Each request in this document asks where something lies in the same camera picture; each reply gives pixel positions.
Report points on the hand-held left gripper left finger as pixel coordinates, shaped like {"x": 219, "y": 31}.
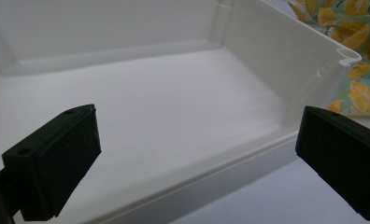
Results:
{"x": 58, "y": 161}

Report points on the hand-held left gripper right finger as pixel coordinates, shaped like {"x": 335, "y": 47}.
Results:
{"x": 342, "y": 155}

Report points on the lemon print cloth bag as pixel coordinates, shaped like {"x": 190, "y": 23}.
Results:
{"x": 362, "y": 93}

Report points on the white plastic bin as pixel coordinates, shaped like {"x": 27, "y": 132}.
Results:
{"x": 173, "y": 109}

